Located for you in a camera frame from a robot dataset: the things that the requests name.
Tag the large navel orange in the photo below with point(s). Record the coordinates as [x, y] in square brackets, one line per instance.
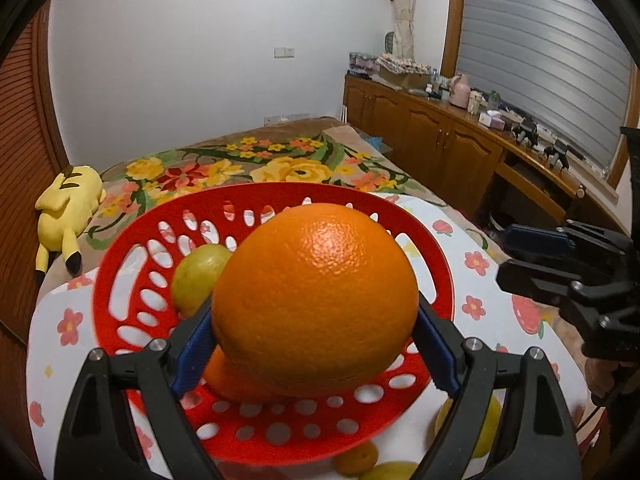
[315, 300]

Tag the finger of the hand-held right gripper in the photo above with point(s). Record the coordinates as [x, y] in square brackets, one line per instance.
[530, 280]
[535, 236]

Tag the pink thermos jug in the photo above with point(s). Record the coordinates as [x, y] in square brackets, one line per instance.
[460, 92]

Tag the yellow-green passion fruit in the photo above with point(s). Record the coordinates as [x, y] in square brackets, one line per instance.
[487, 425]
[197, 275]
[390, 474]

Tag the red perforated plastic basket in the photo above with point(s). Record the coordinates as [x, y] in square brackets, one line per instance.
[320, 192]

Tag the floral bed blanket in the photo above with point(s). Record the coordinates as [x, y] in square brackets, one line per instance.
[200, 170]

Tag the medium orange tangerine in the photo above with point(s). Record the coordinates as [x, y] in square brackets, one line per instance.
[225, 380]

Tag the person's right hand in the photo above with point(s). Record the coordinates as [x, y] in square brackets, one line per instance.
[597, 377]

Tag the pink tissue box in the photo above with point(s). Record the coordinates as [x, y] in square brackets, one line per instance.
[491, 120]

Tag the grey window blind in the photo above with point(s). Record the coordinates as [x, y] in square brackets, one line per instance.
[540, 50]

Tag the wooden sideboard cabinet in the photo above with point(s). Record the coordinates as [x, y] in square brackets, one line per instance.
[450, 135]

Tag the stack of folded cloths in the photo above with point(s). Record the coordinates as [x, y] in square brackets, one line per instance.
[402, 63]

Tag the yellow plush toy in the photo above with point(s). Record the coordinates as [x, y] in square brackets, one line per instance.
[65, 205]

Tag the small orange tangerine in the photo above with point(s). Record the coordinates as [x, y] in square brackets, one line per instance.
[356, 460]

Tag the brown louvered wardrobe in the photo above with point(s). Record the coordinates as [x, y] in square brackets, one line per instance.
[20, 160]

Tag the green-capped bottle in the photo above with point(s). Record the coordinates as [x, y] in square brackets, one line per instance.
[493, 101]

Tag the wooden window frame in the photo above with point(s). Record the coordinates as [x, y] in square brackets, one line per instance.
[452, 10]

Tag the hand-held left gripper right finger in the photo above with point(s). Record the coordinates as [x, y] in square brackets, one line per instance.
[440, 360]

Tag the cardboard box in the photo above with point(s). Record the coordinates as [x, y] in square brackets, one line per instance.
[402, 80]

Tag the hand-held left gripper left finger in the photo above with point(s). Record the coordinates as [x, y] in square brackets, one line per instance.
[192, 355]

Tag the clear storage bin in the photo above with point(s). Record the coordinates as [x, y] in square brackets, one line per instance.
[362, 65]

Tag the blue plastic bag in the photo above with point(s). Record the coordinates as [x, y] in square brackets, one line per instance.
[376, 143]

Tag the cream curtain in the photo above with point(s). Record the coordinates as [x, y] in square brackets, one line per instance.
[404, 5]

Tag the white wall switch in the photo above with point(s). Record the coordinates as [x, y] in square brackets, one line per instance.
[284, 51]

